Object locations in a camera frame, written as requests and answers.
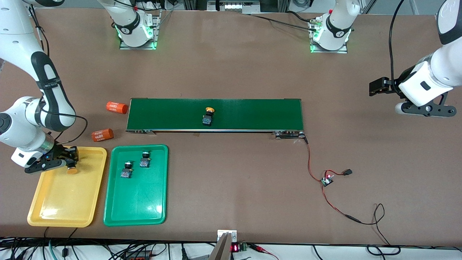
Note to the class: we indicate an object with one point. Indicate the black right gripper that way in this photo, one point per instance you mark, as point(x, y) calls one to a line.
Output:
point(60, 153)

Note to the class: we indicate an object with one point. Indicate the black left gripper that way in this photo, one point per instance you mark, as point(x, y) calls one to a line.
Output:
point(391, 86)

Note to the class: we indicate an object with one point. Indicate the yellow push button switch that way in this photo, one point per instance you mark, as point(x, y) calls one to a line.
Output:
point(208, 118)
point(72, 169)

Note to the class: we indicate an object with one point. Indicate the orange cylinder with white print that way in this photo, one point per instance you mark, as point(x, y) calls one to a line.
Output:
point(116, 107)
point(102, 135)

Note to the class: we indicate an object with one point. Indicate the green push button switch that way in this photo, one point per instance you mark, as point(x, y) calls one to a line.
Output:
point(126, 172)
point(145, 161)

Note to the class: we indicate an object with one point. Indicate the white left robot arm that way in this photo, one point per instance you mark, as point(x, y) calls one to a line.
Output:
point(429, 83)

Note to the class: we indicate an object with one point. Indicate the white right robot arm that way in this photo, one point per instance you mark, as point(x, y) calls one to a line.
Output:
point(21, 130)

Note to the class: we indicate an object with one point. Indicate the yellow plastic tray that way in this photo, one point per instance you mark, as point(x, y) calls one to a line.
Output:
point(65, 195)

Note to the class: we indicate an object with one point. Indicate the green plastic tray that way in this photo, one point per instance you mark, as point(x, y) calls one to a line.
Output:
point(144, 198)

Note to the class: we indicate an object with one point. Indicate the black connector plug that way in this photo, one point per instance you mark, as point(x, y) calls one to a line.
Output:
point(347, 172)

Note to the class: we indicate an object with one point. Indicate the small circuit board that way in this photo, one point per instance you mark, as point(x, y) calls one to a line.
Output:
point(327, 180)

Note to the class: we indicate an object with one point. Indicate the black power strip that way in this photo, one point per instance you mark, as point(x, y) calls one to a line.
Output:
point(139, 257)

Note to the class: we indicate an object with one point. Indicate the green conveyor belt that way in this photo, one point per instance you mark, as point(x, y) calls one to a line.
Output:
point(252, 113)

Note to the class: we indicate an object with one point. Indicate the metal rack device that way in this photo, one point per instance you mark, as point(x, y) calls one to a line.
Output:
point(234, 6)

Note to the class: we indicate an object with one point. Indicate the grey metal pole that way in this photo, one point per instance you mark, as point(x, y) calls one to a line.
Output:
point(220, 251)

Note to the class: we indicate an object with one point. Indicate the red digit display module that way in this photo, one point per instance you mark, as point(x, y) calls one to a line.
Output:
point(235, 247)

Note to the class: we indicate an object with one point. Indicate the red clip lead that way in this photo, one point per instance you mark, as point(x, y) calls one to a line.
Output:
point(260, 248)

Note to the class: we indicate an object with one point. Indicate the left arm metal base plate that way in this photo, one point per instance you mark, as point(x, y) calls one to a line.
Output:
point(325, 51)

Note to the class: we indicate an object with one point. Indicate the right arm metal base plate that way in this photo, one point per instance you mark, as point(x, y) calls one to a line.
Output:
point(137, 47)

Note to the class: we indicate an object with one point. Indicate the metal table edge bracket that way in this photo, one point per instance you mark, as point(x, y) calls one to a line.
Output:
point(221, 234)

